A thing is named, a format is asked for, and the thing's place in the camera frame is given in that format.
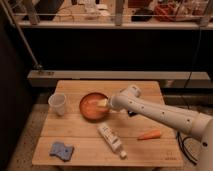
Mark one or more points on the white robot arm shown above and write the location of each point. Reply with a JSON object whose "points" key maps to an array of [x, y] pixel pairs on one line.
{"points": [[198, 125]]}

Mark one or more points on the clear plastic cup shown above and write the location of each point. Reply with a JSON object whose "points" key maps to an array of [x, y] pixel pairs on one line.
{"points": [[57, 102]]}

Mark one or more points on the diagonal metal pole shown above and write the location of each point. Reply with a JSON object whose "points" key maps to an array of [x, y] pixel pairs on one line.
{"points": [[37, 66]]}

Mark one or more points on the wooden table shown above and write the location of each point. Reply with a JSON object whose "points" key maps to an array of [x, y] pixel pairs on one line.
{"points": [[90, 148]]}

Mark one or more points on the upper window shelf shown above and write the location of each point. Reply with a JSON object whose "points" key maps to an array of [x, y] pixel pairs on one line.
{"points": [[114, 14]]}

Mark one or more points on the orange carrot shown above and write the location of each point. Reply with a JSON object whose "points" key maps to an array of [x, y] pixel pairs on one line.
{"points": [[150, 135]]}

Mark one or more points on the blue sponge cloth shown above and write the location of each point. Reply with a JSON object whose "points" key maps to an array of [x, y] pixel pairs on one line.
{"points": [[60, 150]]}

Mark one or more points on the white tube bottle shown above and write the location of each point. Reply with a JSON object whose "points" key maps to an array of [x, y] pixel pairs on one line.
{"points": [[112, 140]]}

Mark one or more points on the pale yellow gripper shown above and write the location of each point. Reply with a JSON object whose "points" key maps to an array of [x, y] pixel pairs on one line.
{"points": [[102, 103]]}

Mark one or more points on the grey metal beam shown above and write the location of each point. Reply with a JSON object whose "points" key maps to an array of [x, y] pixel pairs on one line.
{"points": [[191, 80]]}

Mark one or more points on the orange ceramic bowl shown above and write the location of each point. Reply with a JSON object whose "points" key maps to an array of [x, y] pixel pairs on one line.
{"points": [[89, 108]]}

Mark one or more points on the black striped block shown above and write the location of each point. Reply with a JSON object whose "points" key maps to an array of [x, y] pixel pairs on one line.
{"points": [[131, 113]]}

